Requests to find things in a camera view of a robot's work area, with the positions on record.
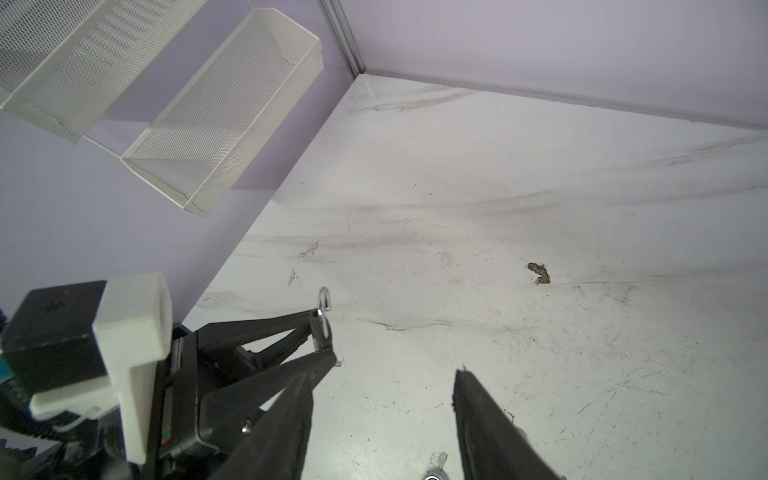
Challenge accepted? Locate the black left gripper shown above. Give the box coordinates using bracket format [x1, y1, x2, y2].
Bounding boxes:
[143, 310, 337, 474]

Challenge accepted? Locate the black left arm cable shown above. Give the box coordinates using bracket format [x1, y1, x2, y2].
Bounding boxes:
[0, 377, 79, 445]

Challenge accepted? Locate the black padlock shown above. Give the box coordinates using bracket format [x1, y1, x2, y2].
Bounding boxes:
[310, 286, 333, 351]

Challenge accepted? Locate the white mesh shelf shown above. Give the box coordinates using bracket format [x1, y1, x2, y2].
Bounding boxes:
[1, 0, 204, 143]
[121, 8, 323, 217]

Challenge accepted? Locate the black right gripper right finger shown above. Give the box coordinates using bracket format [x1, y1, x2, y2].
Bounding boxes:
[453, 370, 559, 480]

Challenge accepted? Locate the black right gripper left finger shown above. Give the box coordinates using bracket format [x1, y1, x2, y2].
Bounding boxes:
[210, 374, 313, 480]

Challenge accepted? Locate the upper white mesh shelf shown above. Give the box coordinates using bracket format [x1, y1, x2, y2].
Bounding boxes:
[1, 0, 204, 143]

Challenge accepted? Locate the lower white mesh shelf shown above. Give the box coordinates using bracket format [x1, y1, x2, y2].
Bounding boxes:
[121, 8, 323, 217]

